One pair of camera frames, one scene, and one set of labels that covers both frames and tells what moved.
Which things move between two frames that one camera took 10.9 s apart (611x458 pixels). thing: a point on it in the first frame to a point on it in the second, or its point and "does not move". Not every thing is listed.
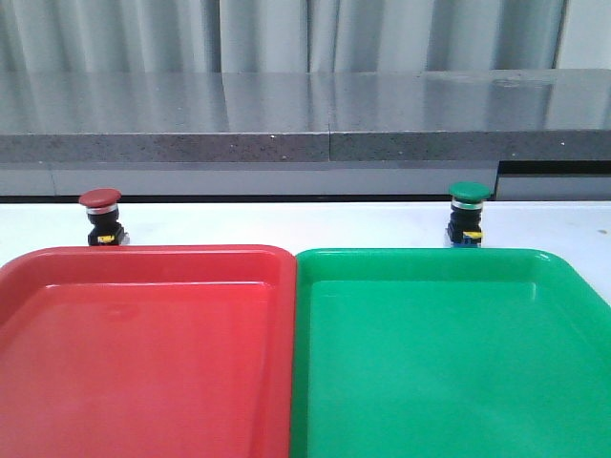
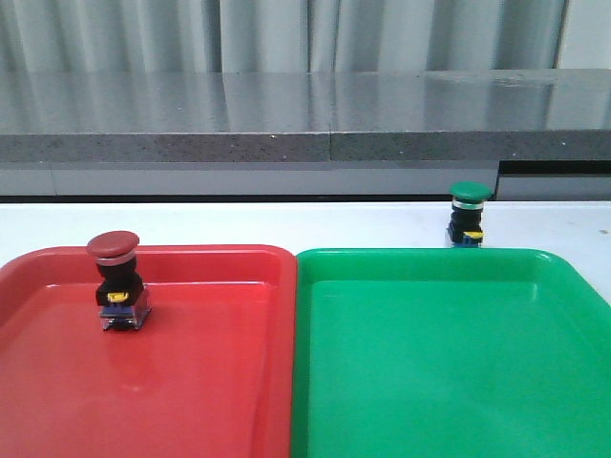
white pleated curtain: [280, 35] does not move
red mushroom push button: [101, 207] to [119, 291]
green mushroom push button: [464, 227] does not move
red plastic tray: [148, 351] does not move
